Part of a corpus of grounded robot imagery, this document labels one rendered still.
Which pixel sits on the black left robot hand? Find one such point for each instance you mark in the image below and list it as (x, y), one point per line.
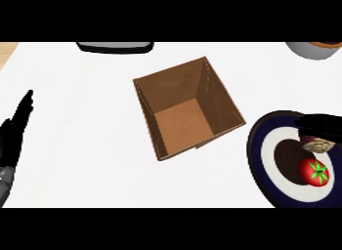
(9, 143)

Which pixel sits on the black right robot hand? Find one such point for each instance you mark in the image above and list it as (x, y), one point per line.
(329, 127)

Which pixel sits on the red tomato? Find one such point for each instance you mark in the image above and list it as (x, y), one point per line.
(314, 172)

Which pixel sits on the dark blue and white plate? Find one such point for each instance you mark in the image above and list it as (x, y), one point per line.
(283, 169)

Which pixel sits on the brown cardboard box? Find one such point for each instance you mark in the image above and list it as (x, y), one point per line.
(186, 109)

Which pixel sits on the beige cupcake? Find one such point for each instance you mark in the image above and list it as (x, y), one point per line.
(317, 145)

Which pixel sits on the grey pot with brown rim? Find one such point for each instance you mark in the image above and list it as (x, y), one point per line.
(314, 50)

